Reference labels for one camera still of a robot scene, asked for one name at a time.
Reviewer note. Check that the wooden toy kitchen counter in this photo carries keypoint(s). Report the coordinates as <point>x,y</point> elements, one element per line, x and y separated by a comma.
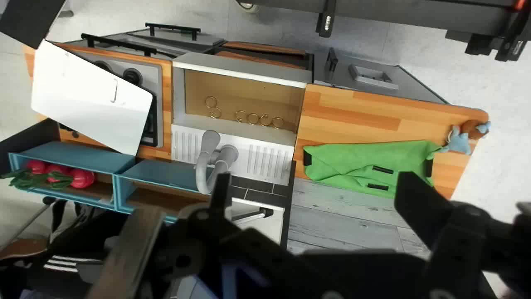
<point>332,115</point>

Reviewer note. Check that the red toy vegetables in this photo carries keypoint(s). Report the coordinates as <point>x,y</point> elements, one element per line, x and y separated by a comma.
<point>55,176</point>

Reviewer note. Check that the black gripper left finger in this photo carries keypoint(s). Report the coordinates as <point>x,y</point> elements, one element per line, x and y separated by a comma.
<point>211,225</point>

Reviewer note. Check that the grey toy faucet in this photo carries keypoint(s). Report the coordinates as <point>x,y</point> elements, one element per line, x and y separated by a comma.
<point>213,160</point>

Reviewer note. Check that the green cloth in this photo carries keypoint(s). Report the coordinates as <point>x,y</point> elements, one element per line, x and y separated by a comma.
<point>369,168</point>

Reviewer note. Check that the white paper sheet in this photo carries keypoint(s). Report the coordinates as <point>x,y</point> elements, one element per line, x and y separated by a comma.
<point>88,98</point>

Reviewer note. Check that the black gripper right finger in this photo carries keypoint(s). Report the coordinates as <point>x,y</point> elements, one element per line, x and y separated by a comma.
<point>450,230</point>

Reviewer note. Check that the teal toy shelf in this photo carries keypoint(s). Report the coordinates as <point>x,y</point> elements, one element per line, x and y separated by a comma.
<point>103,178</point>

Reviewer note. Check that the white toy sink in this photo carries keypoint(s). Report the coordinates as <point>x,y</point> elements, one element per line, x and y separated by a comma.
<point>252,107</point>

